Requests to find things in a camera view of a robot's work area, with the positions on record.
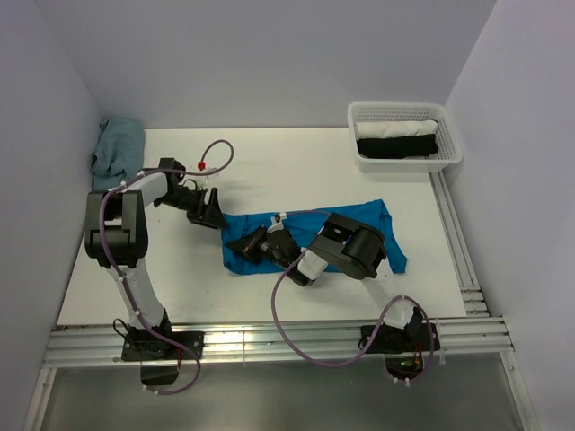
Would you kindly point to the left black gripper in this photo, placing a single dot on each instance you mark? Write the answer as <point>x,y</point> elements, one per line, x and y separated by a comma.
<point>212,215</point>

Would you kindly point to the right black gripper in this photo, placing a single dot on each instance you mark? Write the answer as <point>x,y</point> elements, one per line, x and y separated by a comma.
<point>249,246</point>

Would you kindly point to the bright blue t-shirt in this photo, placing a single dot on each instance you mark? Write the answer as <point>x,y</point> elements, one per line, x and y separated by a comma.
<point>386,233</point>

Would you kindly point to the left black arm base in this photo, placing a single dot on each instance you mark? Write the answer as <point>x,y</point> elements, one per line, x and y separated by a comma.
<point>160,360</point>

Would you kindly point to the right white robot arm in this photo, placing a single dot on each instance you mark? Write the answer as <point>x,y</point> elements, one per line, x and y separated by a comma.
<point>307,246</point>

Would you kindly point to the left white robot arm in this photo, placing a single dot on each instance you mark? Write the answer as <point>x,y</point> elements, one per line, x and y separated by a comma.
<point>116,236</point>

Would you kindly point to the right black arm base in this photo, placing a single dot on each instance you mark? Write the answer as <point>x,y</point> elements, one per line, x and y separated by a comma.
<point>407,351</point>

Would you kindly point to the grey-blue crumpled t-shirt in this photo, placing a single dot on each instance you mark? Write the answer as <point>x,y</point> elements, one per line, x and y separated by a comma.
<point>119,153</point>

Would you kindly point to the white rolled t-shirt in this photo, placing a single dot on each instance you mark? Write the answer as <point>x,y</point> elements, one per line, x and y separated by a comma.
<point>392,129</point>

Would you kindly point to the white perforated plastic basket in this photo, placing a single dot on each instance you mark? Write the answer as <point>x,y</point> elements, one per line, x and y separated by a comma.
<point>363,113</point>

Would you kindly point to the black rolled t-shirt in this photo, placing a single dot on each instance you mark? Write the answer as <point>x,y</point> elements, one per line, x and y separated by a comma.
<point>397,147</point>

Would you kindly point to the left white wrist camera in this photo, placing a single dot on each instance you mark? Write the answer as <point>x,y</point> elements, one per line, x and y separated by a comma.
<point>206,173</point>

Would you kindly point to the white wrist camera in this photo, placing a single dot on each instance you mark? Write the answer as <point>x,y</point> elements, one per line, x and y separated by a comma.
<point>206,173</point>
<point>277,222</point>

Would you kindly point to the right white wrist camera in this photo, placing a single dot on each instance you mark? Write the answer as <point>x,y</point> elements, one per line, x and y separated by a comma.
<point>277,222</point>

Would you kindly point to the aluminium front rail frame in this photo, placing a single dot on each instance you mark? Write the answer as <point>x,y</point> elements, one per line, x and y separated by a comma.
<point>99,346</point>

